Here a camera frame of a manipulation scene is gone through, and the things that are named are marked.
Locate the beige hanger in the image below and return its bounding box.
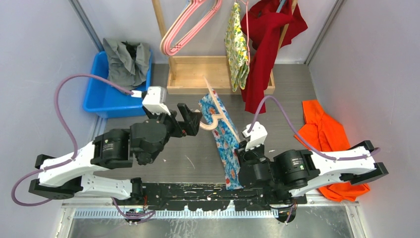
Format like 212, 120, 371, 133
199, 76, 242, 143

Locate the blue floral garment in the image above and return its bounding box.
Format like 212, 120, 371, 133
199, 90, 243, 190

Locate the yellow floral garment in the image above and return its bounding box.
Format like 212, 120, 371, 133
224, 2, 250, 92

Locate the red skirt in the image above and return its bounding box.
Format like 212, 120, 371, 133
241, 0, 308, 114

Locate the thin pink wire hanger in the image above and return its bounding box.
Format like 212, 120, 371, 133
240, 0, 251, 65

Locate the grey-blue hanger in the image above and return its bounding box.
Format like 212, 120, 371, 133
276, 0, 287, 13

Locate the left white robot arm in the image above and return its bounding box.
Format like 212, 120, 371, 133
29, 103, 203, 205

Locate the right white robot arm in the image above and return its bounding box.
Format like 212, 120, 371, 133
236, 140, 389, 204

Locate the wooden clothes rack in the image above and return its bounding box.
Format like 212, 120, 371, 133
151, 0, 299, 96

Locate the grey garment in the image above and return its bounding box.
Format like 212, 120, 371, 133
103, 38, 152, 90

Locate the orange garment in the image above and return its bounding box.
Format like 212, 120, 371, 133
298, 100, 370, 202

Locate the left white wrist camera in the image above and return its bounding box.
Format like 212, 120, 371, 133
131, 86, 171, 115

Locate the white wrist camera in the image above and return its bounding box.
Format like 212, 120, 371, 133
241, 121, 267, 151
131, 86, 171, 115

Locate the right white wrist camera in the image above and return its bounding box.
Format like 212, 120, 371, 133
241, 121, 267, 151

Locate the slotted cable duct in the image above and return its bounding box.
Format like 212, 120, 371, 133
73, 207, 278, 219

